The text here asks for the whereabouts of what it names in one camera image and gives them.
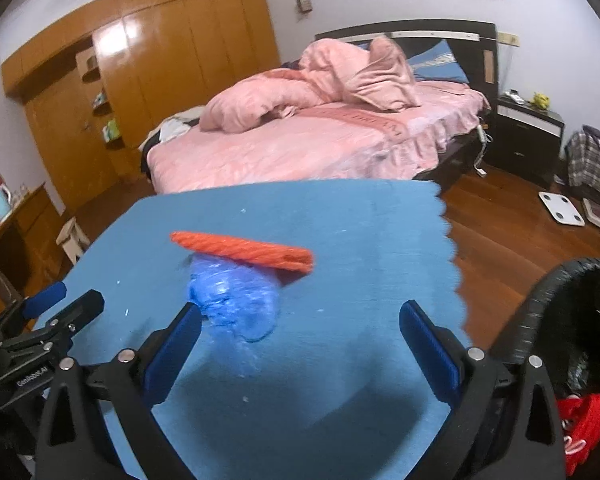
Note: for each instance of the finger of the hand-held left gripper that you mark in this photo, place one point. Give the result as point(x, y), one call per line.
point(77, 310)
point(45, 297)

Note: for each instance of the blue plastic bag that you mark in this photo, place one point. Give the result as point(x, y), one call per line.
point(235, 300)

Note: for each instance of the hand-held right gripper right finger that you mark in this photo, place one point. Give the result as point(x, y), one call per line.
point(430, 355)

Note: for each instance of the bed with pink sheet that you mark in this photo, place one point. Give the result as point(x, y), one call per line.
point(305, 150)

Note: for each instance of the white wooden stool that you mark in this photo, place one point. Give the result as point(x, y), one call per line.
point(72, 240)

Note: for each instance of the yellow plush toy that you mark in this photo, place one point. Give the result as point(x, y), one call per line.
point(540, 101)

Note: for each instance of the white flat box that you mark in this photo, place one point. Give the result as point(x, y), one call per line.
point(599, 215)

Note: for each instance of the plaid bag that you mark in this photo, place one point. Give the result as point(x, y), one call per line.
point(592, 160)

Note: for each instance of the wall socket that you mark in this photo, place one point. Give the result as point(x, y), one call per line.
point(509, 39)

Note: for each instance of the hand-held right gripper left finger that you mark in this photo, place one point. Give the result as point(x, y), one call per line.
point(172, 355)

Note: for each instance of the pink duvet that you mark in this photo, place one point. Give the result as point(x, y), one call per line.
point(280, 95)

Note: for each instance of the black headboard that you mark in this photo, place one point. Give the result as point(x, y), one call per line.
point(475, 50)

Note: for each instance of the wooden wardrobe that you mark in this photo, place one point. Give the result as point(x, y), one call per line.
point(155, 70)

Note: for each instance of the blue pillow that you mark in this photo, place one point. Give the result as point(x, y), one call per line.
point(445, 62)

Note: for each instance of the low wooden cabinet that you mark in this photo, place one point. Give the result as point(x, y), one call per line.
point(25, 240)

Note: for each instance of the black nightstand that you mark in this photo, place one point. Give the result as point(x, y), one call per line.
point(522, 135)

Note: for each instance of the white bathroom scale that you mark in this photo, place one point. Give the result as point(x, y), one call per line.
point(561, 208)

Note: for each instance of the pale blue kettle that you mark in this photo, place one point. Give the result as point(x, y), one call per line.
point(1, 205)

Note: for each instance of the black lined trash bin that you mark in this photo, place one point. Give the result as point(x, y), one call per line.
point(545, 300)

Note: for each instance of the white desk phone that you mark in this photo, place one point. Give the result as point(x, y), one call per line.
point(512, 97)

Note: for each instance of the brown wall lamp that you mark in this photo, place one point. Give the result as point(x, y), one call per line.
point(304, 3)

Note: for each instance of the pile of clothes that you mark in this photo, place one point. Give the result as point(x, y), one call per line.
point(172, 127)

